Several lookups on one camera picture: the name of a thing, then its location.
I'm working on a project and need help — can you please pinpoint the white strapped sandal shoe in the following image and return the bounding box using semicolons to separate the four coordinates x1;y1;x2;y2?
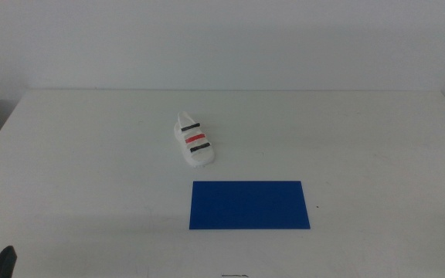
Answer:
173;111;216;168

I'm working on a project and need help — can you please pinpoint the blue rectangular mat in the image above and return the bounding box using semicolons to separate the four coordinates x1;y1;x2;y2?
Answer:
189;180;311;231

